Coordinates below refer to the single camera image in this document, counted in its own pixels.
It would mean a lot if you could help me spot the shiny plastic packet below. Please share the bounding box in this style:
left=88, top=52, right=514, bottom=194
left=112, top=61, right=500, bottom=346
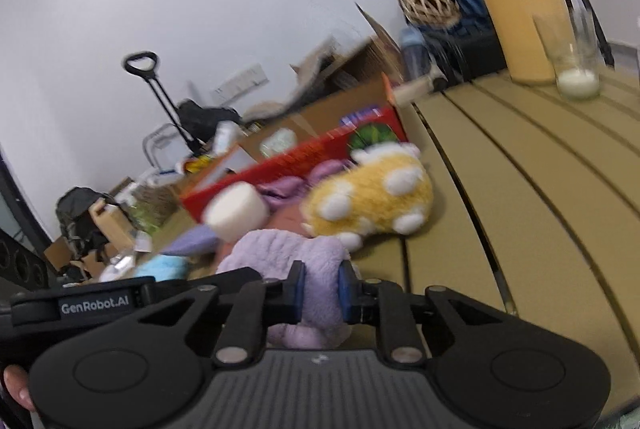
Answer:
left=259, top=128, right=302, bottom=159

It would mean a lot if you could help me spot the pink satin cloth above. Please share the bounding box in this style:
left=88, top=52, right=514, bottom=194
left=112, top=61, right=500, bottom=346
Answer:
left=257, top=160, right=351, bottom=212

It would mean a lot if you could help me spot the white round container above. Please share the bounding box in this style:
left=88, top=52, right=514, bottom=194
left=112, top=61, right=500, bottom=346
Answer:
left=206, top=182, right=269, bottom=243

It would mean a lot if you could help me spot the open brown cardboard box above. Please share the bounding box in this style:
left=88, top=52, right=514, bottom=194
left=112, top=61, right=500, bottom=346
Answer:
left=289, top=2, right=407, bottom=111

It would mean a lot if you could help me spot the lavender knit cloth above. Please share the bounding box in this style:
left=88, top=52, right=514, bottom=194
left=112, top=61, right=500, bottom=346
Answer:
left=164, top=226, right=222, bottom=258

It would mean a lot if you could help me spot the grey water bottle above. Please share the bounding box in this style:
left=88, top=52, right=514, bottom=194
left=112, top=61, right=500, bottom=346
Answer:
left=400, top=28, right=434, bottom=83

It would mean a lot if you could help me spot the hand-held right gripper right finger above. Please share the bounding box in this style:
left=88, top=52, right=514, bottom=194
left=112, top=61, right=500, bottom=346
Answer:
left=338, top=260, right=503, bottom=368

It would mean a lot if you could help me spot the black bag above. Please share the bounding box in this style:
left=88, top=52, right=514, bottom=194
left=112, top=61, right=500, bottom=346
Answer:
left=177, top=99, right=242, bottom=145

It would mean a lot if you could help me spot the light blue fluffy cloth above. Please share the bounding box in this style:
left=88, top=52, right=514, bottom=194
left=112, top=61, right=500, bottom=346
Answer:
left=134, top=254, right=190, bottom=283

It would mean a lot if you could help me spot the person's left hand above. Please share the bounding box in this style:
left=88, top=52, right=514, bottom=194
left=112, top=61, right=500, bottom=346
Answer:
left=2, top=365, right=37, bottom=413

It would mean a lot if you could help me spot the black backpack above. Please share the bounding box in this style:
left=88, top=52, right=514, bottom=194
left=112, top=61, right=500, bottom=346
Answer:
left=55, top=186, right=122, bottom=261

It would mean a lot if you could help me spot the tan carton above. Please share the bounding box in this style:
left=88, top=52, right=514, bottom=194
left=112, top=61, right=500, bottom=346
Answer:
left=89, top=202, right=137, bottom=256

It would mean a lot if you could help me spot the black suitcase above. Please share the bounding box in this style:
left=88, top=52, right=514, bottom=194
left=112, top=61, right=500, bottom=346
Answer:
left=425, top=29, right=509, bottom=88

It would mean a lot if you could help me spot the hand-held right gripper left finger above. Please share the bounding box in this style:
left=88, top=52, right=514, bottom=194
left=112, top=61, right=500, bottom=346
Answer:
left=137, top=260, right=307, bottom=369

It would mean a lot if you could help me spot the lilac fluffy towel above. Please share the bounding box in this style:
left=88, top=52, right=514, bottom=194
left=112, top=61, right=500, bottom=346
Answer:
left=216, top=230, right=357, bottom=350

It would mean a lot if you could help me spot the clear glass cup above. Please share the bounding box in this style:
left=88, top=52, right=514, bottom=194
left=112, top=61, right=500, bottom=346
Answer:
left=532, top=6, right=602, bottom=101

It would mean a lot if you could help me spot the wicker ball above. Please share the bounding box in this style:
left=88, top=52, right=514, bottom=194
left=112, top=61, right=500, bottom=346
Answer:
left=397, top=0, right=464, bottom=31

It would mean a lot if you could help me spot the white wall socket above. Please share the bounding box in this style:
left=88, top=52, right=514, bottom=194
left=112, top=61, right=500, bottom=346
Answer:
left=212, top=64, right=269, bottom=101

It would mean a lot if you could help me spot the red cardboard box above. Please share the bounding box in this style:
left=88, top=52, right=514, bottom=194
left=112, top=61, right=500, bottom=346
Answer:
left=180, top=73, right=409, bottom=226

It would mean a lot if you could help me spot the yellow spotted plush toy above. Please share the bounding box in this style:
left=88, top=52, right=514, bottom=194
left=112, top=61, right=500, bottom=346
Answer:
left=299, top=142, right=434, bottom=252

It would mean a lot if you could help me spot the metal chair frame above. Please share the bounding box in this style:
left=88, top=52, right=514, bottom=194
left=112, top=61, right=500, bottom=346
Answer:
left=142, top=122, right=187, bottom=171

